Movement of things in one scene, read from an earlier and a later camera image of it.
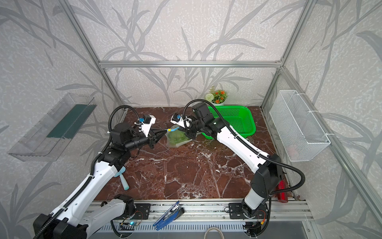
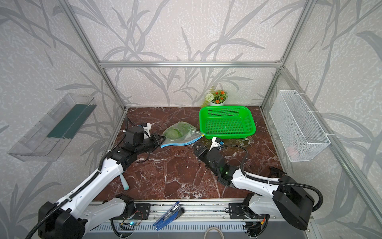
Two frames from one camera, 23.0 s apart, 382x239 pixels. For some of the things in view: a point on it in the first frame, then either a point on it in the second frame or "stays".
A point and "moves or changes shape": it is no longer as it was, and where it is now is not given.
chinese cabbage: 176,137 moves or changes shape
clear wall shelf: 44,140 stays
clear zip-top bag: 175,137 moves or changes shape
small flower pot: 218,98 stays
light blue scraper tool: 124,182 stays
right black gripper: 190,135 -> 202,152
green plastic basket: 239,118 stays
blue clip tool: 171,213 stays
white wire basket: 301,136 stays
